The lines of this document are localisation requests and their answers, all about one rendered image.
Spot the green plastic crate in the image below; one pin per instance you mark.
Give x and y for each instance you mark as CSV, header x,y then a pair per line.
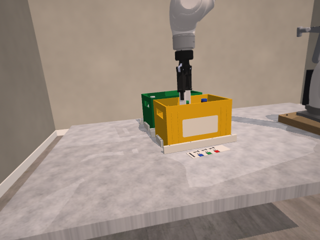
x,y
148,112

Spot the yellow crate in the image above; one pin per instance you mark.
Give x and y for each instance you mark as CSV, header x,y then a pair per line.
x,y
176,123

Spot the white paper pick list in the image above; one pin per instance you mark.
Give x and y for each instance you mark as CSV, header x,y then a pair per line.
x,y
207,151

